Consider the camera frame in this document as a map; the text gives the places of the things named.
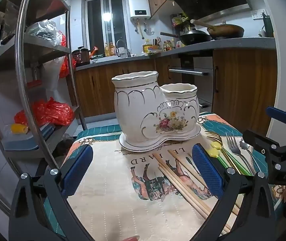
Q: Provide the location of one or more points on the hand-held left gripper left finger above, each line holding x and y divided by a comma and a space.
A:
79, 170

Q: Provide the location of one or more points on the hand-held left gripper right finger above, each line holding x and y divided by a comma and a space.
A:
206, 170

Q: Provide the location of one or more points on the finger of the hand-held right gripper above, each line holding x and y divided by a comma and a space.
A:
258, 140
278, 115

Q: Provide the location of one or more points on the green-stemmed yellow tulip spoon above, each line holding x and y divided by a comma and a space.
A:
215, 147

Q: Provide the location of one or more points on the wooden broom stick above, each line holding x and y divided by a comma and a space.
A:
180, 162

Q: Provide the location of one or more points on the wooden chopstick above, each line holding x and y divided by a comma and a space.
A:
165, 164
183, 188
180, 193

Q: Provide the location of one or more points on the gold fork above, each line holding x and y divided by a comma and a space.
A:
214, 136

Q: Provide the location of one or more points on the white floral ceramic cutlery holder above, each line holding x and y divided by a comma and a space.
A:
138, 110

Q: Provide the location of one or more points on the silver fork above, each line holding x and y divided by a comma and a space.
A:
231, 143

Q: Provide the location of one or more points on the printed tablecloth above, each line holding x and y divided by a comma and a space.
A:
107, 193

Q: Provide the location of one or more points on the wooden base cabinets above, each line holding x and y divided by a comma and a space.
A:
243, 85

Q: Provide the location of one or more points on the large crumpled red plastic bag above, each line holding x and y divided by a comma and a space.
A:
55, 113

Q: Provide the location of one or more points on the grey blue plastic tray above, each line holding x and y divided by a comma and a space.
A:
22, 143

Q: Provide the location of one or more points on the built-in steel oven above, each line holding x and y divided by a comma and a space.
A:
198, 90

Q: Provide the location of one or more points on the grey kitchen countertop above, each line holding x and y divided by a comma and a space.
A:
233, 42

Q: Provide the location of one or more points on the dark green flask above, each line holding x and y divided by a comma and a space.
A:
268, 26

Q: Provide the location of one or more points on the brown wok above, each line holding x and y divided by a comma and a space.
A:
228, 31

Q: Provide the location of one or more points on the white plastic bag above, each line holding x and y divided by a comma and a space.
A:
50, 75

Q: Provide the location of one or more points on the hanging red plastic bag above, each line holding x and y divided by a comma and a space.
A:
64, 65

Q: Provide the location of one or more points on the black wok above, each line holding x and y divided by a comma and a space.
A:
195, 39

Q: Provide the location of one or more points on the dark red pressure cooker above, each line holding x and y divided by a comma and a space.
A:
81, 57

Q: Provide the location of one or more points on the orange drink bottles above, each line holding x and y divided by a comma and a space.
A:
109, 49

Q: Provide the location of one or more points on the chrome kitchen faucet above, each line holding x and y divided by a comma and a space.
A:
128, 51

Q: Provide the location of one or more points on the row of condiment bottles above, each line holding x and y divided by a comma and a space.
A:
168, 45

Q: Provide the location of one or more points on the yellow cooking oil bottle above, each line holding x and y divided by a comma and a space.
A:
147, 48

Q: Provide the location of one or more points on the yellow black snack packet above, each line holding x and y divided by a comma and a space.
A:
179, 20

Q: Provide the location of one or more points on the metal shelf rack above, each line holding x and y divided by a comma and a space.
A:
20, 42

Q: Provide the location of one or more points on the clear plastic bag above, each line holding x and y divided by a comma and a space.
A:
42, 31

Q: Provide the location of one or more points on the kitchen window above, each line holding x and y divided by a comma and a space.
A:
95, 25

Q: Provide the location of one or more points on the dark packet on shelf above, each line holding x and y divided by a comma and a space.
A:
8, 22

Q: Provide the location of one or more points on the white water heater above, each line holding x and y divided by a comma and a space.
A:
139, 5

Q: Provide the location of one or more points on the white wall socket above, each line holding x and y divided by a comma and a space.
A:
258, 13

